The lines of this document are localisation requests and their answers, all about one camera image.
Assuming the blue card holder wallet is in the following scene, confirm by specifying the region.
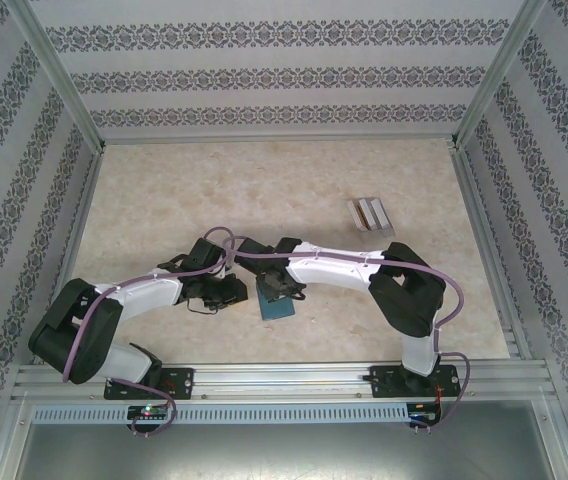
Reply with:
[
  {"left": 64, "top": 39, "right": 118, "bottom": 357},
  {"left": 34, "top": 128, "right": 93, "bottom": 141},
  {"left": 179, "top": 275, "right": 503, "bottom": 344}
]
[{"left": 256, "top": 282, "right": 297, "bottom": 322}]

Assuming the white plastic card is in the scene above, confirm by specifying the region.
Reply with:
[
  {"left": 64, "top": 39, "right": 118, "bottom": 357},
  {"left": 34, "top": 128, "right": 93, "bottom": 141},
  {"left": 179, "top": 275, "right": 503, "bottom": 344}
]
[
  {"left": 358, "top": 198, "right": 379, "bottom": 230},
  {"left": 369, "top": 197, "right": 391, "bottom": 229},
  {"left": 347, "top": 199, "right": 366, "bottom": 230}
]

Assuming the grey metal sheet panel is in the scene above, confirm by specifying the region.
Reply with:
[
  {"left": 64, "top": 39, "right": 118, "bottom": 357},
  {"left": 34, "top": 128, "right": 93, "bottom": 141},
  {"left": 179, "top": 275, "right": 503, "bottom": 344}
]
[{"left": 0, "top": 399, "right": 568, "bottom": 480}]

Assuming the aluminium mounting rail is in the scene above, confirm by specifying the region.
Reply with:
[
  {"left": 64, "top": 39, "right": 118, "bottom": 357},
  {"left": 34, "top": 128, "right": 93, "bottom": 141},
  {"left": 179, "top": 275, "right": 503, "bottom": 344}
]
[{"left": 11, "top": 362, "right": 555, "bottom": 402}]

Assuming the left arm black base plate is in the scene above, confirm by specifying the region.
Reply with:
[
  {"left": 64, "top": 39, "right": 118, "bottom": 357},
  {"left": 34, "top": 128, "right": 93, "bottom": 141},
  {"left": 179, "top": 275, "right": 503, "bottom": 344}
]
[{"left": 103, "top": 367, "right": 195, "bottom": 401}]

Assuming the slotted grey cable duct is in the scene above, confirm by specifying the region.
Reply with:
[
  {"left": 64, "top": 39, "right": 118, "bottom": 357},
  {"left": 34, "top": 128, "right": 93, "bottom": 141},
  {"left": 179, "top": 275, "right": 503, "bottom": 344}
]
[{"left": 31, "top": 403, "right": 410, "bottom": 424}]

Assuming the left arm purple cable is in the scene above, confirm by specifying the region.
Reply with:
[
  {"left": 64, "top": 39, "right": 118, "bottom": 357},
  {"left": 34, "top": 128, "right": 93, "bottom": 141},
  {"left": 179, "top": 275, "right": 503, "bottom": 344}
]
[{"left": 62, "top": 227, "right": 239, "bottom": 437}]

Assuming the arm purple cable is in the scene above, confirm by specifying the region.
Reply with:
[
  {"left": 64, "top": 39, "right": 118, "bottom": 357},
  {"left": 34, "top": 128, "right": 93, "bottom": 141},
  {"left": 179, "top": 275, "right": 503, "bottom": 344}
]
[
  {"left": 223, "top": 234, "right": 474, "bottom": 426},
  {"left": 62, "top": 227, "right": 239, "bottom": 437}
]

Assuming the aluminium table side rail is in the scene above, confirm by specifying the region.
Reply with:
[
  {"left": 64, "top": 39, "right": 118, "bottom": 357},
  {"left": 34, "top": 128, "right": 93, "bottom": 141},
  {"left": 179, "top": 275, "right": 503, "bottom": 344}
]
[
  {"left": 32, "top": 148, "right": 105, "bottom": 364},
  {"left": 451, "top": 144, "right": 534, "bottom": 360}
]

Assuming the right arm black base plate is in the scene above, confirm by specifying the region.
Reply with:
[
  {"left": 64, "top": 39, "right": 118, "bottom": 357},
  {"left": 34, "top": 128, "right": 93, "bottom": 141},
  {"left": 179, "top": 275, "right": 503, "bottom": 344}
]
[{"left": 369, "top": 364, "right": 463, "bottom": 400}]

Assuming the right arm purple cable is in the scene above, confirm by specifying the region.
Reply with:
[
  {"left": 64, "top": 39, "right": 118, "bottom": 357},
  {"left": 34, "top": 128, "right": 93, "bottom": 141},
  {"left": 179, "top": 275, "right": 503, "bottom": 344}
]
[{"left": 223, "top": 234, "right": 474, "bottom": 426}]

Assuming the aluminium frame post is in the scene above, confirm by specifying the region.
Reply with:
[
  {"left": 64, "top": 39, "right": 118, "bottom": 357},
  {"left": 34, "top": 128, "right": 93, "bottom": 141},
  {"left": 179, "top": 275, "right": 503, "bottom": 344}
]
[
  {"left": 451, "top": 0, "right": 549, "bottom": 149},
  {"left": 6, "top": 0, "right": 106, "bottom": 150}
]

